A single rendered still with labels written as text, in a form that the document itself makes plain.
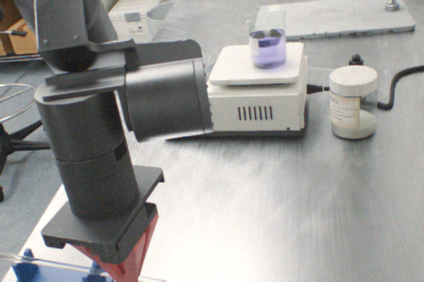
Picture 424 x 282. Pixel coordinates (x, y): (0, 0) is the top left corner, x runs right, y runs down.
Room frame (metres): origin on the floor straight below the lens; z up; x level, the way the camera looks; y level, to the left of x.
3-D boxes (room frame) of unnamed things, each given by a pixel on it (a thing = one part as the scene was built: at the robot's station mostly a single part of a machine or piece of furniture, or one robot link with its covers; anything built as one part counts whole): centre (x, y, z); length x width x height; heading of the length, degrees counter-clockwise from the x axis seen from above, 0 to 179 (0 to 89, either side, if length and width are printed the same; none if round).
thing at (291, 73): (0.69, -0.08, 0.83); 0.12 x 0.12 x 0.01; 74
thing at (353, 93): (0.62, -0.19, 0.79); 0.06 x 0.06 x 0.08
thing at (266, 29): (0.67, -0.09, 0.87); 0.06 x 0.05 x 0.08; 153
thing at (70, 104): (0.37, 0.09, 0.95); 0.07 x 0.06 x 0.07; 89
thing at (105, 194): (0.37, 0.10, 0.89); 0.10 x 0.07 x 0.07; 156
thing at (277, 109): (0.70, -0.05, 0.79); 0.22 x 0.13 x 0.08; 74
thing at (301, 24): (1.05, -0.27, 0.76); 0.30 x 0.20 x 0.01; 78
